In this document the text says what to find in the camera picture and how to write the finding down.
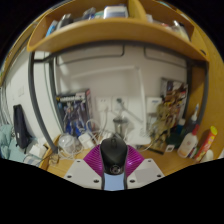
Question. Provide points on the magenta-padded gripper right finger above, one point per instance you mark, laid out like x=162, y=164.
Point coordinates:
x=146, y=173

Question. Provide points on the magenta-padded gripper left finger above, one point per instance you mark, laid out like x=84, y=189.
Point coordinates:
x=81, y=173

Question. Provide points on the black computer mouse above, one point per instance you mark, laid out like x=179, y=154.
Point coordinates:
x=114, y=151

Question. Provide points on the white charger block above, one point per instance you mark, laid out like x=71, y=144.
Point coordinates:
x=86, y=140

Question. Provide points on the clear plastic cup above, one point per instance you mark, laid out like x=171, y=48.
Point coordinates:
x=67, y=142

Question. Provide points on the small white desk clock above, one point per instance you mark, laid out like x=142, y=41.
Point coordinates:
x=170, y=148

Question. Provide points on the dark green container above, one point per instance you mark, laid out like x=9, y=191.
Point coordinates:
x=173, y=140

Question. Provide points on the white lotion pump bottle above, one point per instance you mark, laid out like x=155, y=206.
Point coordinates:
x=187, y=145

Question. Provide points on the golden robot figurine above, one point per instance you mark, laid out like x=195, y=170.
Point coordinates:
x=165, y=123

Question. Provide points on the steel cup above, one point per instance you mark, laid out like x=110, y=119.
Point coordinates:
x=120, y=126

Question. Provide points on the robot model kit box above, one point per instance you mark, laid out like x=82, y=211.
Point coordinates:
x=75, y=111

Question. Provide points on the red potato chips can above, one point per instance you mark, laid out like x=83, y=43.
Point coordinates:
x=206, y=143

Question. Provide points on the blue squeeze bottle white nozzle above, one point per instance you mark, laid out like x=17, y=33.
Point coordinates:
x=194, y=116

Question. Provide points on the black bag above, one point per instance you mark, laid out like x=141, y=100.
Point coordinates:
x=20, y=126

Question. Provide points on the teal cloth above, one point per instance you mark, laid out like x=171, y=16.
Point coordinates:
x=8, y=143

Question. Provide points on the colourful printed box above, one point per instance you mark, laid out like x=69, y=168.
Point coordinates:
x=173, y=88

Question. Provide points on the wooden shelf unit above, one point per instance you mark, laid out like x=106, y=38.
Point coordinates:
x=113, y=31

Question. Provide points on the white wall box blue label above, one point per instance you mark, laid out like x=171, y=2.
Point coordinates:
x=154, y=104

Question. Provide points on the white wall socket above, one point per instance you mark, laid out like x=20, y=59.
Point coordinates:
x=120, y=102
x=103, y=104

